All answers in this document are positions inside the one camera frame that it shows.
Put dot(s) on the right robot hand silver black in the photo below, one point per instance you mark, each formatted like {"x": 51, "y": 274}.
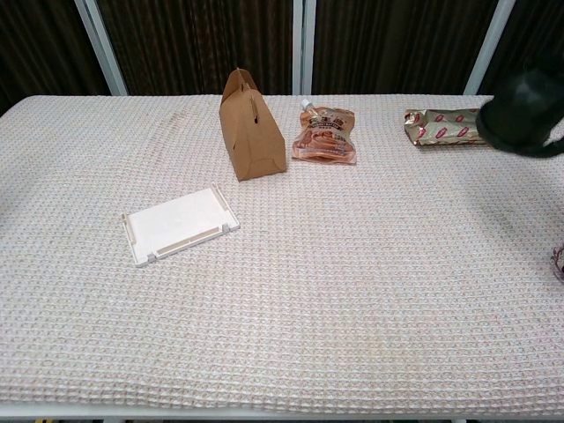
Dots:
{"x": 556, "y": 147}

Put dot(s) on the dark brown ribbed partition panel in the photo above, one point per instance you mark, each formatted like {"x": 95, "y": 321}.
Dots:
{"x": 392, "y": 44}
{"x": 198, "y": 44}
{"x": 39, "y": 48}
{"x": 537, "y": 35}

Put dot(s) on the gold red snack wrapper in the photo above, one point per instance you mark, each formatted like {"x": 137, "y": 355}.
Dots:
{"x": 440, "y": 128}

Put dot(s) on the orange spout drink pouch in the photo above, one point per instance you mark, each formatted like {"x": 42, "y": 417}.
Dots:
{"x": 324, "y": 136}

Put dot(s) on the beige waffle tablecloth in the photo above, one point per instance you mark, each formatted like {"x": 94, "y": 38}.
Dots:
{"x": 308, "y": 286}

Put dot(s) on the brown kraft paper box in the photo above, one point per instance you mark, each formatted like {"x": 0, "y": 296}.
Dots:
{"x": 253, "y": 132}

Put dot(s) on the white plastic rectangular tray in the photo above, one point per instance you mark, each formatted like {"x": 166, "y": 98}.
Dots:
{"x": 176, "y": 229}

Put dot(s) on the white metal partition frame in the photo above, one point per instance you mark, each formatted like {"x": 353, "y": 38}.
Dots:
{"x": 487, "y": 44}
{"x": 304, "y": 44}
{"x": 103, "y": 48}

